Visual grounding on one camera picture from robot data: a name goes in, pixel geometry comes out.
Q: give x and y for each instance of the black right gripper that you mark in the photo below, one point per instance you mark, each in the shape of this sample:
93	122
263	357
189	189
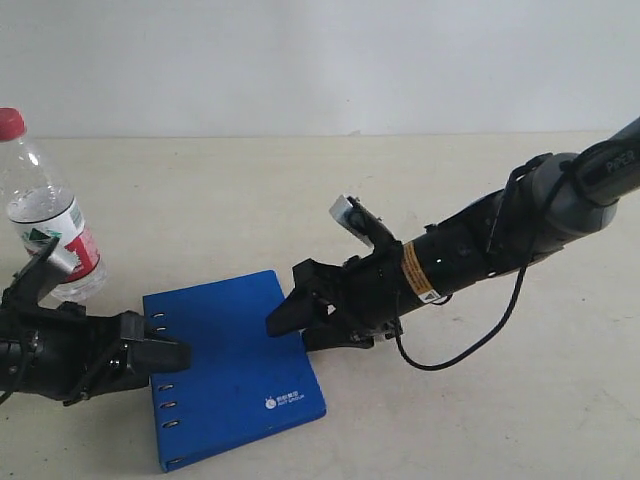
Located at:
346	306

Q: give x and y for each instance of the clear plastic water bottle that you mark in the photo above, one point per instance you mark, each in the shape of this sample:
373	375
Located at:
41	205

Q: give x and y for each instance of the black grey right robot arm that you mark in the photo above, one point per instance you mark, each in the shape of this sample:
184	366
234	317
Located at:
548	202

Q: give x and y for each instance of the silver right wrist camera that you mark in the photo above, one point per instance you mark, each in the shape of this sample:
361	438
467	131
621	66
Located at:
351	214

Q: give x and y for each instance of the blue ring binder notebook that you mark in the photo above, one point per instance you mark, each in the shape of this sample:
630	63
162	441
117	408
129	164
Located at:
242	385

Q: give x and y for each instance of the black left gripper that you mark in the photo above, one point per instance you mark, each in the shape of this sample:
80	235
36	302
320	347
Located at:
79	356

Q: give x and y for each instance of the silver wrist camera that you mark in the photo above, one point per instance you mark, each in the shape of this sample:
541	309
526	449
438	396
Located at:
63	260
351	214

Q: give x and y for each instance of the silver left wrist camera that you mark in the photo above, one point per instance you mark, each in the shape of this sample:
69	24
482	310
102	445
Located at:
63	260

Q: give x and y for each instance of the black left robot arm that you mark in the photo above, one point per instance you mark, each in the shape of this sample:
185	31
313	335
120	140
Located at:
18	316

